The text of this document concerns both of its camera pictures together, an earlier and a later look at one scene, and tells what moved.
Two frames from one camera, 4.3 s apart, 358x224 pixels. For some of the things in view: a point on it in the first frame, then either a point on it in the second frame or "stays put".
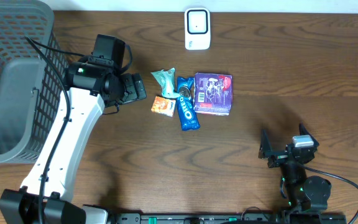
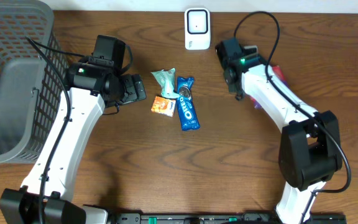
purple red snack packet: (212, 93) → (278, 72)
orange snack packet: (164, 106) stays put
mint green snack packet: (166, 79) stays put
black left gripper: (134, 88) stays put
